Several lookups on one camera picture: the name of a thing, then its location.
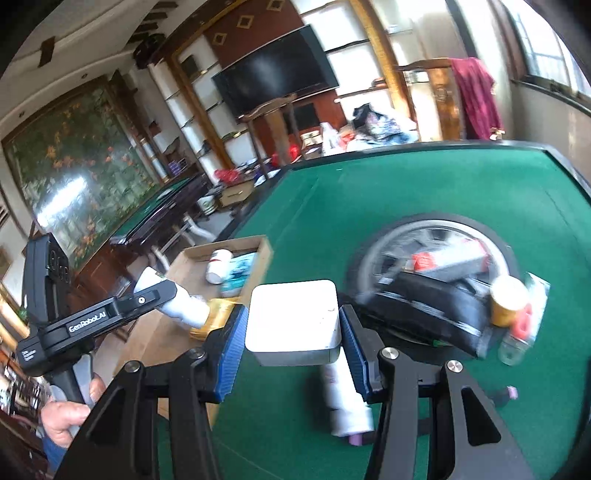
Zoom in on white bottle red label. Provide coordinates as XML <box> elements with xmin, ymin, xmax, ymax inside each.
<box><xmin>205</xmin><ymin>249</ymin><xmax>234</xmax><ymax>284</ymax></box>

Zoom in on plain white bottle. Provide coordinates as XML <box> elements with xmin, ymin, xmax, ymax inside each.
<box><xmin>134</xmin><ymin>267</ymin><xmax>211</xmax><ymax>330</ymax></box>

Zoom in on white bottle pink cap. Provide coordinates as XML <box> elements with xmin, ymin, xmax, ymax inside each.
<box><xmin>321</xmin><ymin>351</ymin><xmax>375</xmax><ymax>446</ymax></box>

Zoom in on person's blue trousers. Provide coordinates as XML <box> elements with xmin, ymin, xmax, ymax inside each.
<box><xmin>41</xmin><ymin>436</ymin><xmax>70</xmax><ymax>474</ymax></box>

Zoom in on dark red cloth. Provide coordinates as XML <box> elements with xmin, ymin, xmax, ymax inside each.
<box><xmin>450</xmin><ymin>58</ymin><xmax>504</xmax><ymax>139</ymax></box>

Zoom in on round table control panel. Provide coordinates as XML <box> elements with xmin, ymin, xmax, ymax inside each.
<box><xmin>346</xmin><ymin>212</ymin><xmax>522</xmax><ymax>344</ymax></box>

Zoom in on brown cardboard carton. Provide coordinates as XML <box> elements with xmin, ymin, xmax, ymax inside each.
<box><xmin>217</xmin><ymin>180</ymin><xmax>257</xmax><ymax>208</ymax></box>

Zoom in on black snack bag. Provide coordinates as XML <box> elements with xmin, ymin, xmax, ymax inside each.
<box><xmin>355</xmin><ymin>270</ymin><xmax>497</xmax><ymax>361</ymax></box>

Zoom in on wooden wall shelves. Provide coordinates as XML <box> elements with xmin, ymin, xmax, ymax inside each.
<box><xmin>152</xmin><ymin>28</ymin><xmax>241</xmax><ymax>185</ymax></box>

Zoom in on black flat television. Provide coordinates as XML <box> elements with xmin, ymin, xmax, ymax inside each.
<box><xmin>211</xmin><ymin>24</ymin><xmax>340</xmax><ymax>118</ymax></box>

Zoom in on pale blue tissue pack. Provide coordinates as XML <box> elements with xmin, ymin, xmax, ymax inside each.
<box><xmin>221</xmin><ymin>251</ymin><xmax>259</xmax><ymax>298</ymax></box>

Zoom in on large flower painting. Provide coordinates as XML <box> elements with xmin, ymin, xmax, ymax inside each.
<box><xmin>2</xmin><ymin>76</ymin><xmax>160</xmax><ymax>273</ymax></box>

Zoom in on person's left hand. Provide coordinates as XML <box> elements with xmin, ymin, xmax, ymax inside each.
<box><xmin>39</xmin><ymin>375</ymin><xmax>107</xmax><ymax>448</ymax></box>

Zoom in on clear packet red candle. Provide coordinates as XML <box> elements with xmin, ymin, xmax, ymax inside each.
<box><xmin>499</xmin><ymin>272</ymin><xmax>552</xmax><ymax>367</ymax></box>

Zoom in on dark green-top table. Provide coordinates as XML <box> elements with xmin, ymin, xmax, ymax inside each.
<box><xmin>111</xmin><ymin>173</ymin><xmax>218</xmax><ymax>245</ymax></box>

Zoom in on yellow packet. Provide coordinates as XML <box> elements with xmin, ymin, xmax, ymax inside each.
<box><xmin>188</xmin><ymin>298</ymin><xmax>243</xmax><ymax>342</ymax></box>

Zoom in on red-brown television cabinet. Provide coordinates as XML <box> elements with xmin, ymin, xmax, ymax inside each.
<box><xmin>291</xmin><ymin>90</ymin><xmax>342</xmax><ymax>153</ymax></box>

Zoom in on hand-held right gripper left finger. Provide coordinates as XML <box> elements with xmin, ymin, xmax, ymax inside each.
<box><xmin>54</xmin><ymin>305</ymin><xmax>250</xmax><ymax>480</ymax></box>

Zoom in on white square box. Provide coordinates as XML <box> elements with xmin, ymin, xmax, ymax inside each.
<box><xmin>245</xmin><ymin>279</ymin><xmax>342</xmax><ymax>366</ymax></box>

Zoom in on carved wooden chair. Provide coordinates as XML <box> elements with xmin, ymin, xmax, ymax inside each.
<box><xmin>397</xmin><ymin>58</ymin><xmax>462</xmax><ymax>141</ymax></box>

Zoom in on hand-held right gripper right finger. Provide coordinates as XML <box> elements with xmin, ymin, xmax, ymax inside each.
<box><xmin>339</xmin><ymin>305</ymin><xmax>539</xmax><ymax>480</ymax></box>

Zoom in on window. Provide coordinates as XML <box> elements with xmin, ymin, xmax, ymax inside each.
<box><xmin>503</xmin><ymin>0</ymin><xmax>587</xmax><ymax>97</ymax></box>

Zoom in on white plastic bag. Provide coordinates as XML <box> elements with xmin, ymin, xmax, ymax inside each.
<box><xmin>318</xmin><ymin>122</ymin><xmax>345</xmax><ymax>155</ymax></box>

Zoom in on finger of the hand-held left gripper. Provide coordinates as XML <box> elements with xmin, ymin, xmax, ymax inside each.
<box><xmin>121</xmin><ymin>281</ymin><xmax>178</xmax><ymax>321</ymax></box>

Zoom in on cardboard box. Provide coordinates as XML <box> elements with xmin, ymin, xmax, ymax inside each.
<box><xmin>115</xmin><ymin>234</ymin><xmax>274</xmax><ymax>428</ymax></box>

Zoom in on red and white carton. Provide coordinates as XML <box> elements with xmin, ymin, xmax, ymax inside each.
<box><xmin>406</xmin><ymin>240</ymin><xmax>492</xmax><ymax>282</ymax></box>

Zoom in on pile of clothes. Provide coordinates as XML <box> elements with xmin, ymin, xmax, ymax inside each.
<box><xmin>353</xmin><ymin>104</ymin><xmax>421</xmax><ymax>144</ymax></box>

